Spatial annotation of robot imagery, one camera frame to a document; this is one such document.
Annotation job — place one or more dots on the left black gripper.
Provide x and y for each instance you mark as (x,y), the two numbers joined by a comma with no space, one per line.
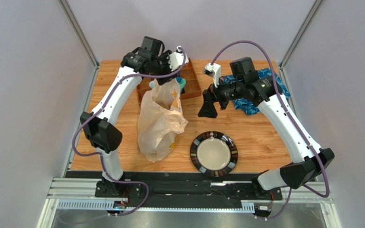
(161,80)

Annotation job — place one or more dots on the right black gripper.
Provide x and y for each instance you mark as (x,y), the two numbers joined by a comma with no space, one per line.
(214,97)

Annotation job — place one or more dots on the translucent white plastic bag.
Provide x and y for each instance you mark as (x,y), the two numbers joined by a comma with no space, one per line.
(160,120)

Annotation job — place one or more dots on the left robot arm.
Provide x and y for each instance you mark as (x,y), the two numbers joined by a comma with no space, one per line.
(149,60)

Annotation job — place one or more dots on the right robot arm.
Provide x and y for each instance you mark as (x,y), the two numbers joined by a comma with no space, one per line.
(309,159)

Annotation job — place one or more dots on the teal white sock bundle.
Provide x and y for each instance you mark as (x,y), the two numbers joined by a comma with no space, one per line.
(180,80)

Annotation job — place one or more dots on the brown wooden organizer tray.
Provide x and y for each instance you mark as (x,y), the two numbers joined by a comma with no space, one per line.
(191,89)

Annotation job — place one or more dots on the blue patterned cloth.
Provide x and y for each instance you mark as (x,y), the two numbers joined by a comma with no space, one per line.
(247,106)

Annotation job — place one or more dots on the black rimmed beige plate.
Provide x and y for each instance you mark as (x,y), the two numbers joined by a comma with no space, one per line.
(214,154)

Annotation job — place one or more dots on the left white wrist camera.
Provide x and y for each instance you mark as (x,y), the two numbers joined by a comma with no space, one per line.
(177,60)

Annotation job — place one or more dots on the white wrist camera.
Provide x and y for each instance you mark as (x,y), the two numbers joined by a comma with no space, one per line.
(177,60)
(213,70)

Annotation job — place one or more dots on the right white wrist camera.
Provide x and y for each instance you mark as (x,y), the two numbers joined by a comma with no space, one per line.
(213,70)

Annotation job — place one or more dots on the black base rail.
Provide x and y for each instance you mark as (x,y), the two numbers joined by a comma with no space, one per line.
(171,192)

